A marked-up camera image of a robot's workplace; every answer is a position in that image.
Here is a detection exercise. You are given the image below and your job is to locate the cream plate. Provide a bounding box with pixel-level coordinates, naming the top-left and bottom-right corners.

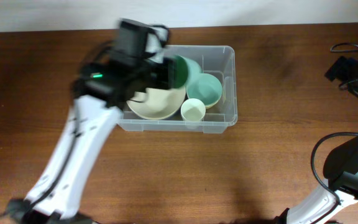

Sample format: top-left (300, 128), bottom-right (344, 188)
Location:
top-left (127, 87), bottom-right (186, 120)

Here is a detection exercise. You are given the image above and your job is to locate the green cup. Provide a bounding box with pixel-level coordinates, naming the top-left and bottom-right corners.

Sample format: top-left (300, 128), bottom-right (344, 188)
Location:
top-left (173, 55), bottom-right (203, 88)

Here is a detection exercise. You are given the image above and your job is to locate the cream cup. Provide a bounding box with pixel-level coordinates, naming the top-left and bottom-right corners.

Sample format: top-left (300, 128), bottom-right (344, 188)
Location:
top-left (180, 98), bottom-right (206, 122)

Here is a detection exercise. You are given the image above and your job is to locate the green bowl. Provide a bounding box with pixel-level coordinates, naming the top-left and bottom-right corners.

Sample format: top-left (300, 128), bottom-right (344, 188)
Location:
top-left (186, 73), bottom-right (223, 108)

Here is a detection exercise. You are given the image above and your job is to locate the yellow bowl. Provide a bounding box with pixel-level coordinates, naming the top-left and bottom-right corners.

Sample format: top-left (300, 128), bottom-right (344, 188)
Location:
top-left (205, 100), bottom-right (221, 110)

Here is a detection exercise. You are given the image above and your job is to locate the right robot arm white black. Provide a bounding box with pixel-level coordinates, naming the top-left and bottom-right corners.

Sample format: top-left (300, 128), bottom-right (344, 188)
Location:
top-left (273, 45), bottom-right (358, 224)

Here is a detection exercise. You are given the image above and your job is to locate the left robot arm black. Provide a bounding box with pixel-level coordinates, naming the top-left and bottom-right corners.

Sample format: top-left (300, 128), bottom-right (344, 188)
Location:
top-left (0, 19), bottom-right (180, 223)

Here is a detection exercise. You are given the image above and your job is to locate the clear plastic storage container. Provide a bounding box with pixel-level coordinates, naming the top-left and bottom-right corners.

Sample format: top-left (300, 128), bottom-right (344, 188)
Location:
top-left (118, 45), bottom-right (238, 134)

